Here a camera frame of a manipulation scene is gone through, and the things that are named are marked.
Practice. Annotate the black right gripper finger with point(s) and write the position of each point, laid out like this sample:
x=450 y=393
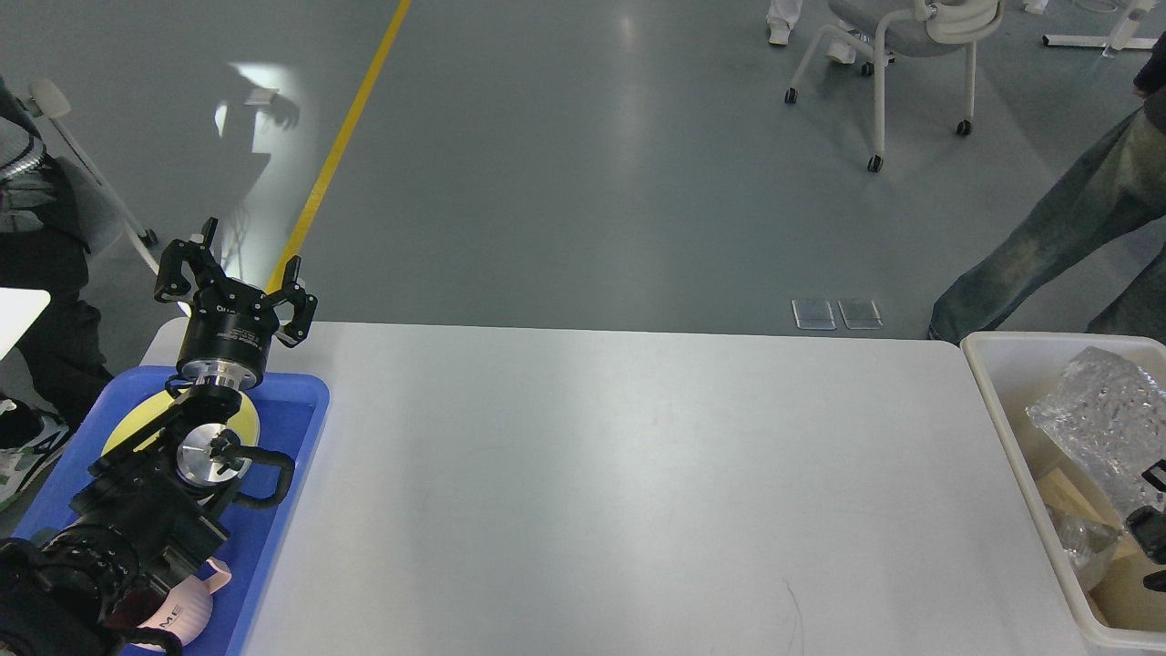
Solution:
x=1155 y=475
x=1146 y=525

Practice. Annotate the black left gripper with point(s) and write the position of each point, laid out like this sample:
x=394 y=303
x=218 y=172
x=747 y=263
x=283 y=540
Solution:
x=223 y=346

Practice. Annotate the silver foil bag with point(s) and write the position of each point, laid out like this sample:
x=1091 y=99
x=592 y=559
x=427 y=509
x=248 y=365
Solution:
x=1089 y=545
x=1107 y=415

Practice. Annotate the brown paper bag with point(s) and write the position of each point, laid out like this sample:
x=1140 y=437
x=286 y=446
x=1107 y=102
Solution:
x=1057 y=490

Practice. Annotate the yellow plastic plate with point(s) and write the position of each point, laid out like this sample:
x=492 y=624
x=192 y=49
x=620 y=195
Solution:
x=137 y=419

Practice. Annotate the pink HOME mug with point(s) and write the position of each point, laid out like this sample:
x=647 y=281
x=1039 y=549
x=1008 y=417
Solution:
x=185 y=610

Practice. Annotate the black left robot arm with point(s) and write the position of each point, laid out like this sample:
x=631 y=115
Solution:
x=150 y=517

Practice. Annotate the blue plastic tray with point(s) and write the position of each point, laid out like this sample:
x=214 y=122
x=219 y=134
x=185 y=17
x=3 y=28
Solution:
x=291 y=409

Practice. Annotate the grey chair at left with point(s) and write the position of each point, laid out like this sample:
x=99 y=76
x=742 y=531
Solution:
x=104 y=216

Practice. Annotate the white plastic bin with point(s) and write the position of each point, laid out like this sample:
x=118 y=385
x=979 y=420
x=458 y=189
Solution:
x=1014 y=370

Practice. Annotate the white side table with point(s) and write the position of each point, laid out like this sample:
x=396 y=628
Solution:
x=20 y=308

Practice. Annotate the walking person in grey trousers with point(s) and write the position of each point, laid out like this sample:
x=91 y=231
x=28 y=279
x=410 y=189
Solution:
x=1116 y=187

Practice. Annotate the right floor marker plate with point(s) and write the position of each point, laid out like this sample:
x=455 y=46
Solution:
x=861 y=315

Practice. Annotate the floor marker plate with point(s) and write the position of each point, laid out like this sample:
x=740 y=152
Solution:
x=813 y=315
x=861 y=315

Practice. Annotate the left floor marker plate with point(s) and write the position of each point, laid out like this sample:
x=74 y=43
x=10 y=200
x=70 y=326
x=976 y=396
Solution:
x=813 y=315

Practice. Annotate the grey rolling chair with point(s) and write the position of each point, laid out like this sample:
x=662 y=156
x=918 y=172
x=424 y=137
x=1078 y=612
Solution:
x=912 y=29

